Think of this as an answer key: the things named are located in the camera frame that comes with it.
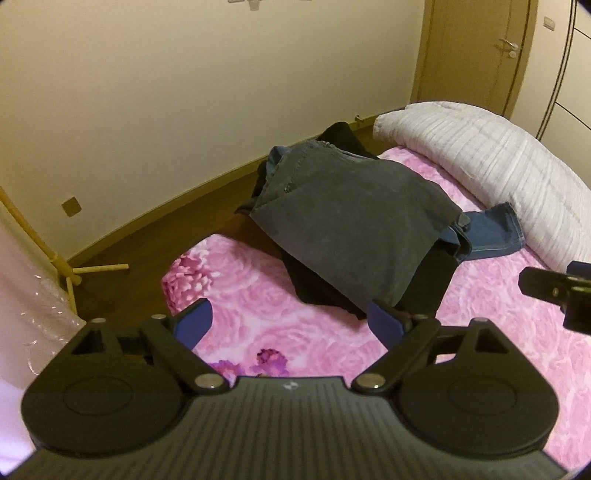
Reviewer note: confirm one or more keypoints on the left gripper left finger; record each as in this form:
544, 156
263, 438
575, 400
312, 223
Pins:
193, 323

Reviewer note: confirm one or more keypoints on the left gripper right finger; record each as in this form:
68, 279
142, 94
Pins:
389, 325

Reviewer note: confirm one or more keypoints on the dark grey jeans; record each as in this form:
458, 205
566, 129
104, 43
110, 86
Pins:
355, 212

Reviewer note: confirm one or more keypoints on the pink floral bedspread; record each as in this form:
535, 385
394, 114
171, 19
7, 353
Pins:
327, 232

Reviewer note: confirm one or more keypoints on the blue denim jeans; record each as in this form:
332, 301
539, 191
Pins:
477, 235

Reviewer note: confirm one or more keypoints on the yellow wooden stand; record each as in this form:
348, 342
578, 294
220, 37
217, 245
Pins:
72, 275

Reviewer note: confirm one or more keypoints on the white rolled duvet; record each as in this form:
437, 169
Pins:
497, 162

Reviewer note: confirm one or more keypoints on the cream wardrobe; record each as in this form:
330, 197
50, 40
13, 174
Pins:
554, 99

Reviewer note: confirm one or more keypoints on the brown wooden door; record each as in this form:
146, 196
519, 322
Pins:
474, 52

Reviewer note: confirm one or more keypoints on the wall socket plate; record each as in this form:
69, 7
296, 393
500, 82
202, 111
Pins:
71, 207

